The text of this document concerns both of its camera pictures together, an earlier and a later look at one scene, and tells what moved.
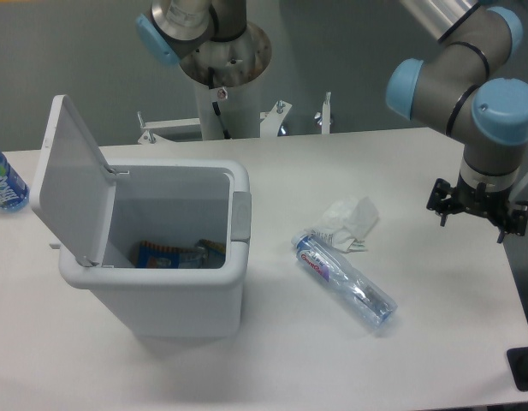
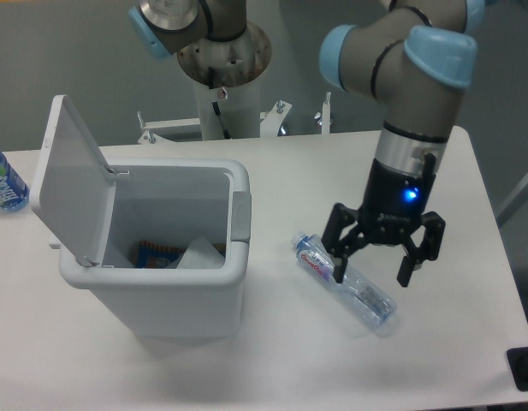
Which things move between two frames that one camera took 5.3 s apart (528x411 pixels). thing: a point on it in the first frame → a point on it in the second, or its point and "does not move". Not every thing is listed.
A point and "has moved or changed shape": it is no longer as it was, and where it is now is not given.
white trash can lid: [74, 189] does not move
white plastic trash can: [175, 202] does not move
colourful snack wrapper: [204, 254] does not move
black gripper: [495, 205] → [394, 200]
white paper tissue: [341, 223] has moved or changed shape
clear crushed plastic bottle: [352, 288] does not move
